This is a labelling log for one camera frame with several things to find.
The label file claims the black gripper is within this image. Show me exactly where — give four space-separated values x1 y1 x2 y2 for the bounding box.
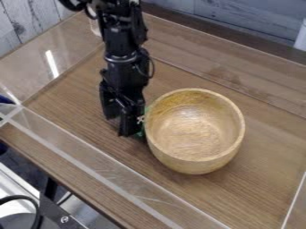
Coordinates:
99 53 154 137

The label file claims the green rectangular block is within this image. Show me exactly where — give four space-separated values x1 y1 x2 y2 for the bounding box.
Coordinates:
134 106 150 138

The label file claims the brown wooden bowl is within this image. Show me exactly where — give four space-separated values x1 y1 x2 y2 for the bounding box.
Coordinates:
145 88 246 174

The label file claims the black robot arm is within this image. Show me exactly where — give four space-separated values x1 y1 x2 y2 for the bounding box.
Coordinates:
59 0 154 137

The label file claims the blue object at edge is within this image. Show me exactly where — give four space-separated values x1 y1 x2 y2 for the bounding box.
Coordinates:
0 95 15 105

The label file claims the black table leg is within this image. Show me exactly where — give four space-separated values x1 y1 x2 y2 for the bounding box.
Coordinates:
43 178 59 201

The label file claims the clear acrylic tray enclosure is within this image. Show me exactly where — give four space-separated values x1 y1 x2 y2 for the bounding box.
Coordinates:
0 7 306 229

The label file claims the clear acrylic corner bracket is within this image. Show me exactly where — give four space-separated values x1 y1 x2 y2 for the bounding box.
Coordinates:
90 19 102 37

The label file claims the black metal base plate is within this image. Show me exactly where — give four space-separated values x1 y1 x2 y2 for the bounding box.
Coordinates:
38 196 89 229

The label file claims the black cable loop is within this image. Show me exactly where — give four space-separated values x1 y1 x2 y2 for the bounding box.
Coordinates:
0 194 43 229

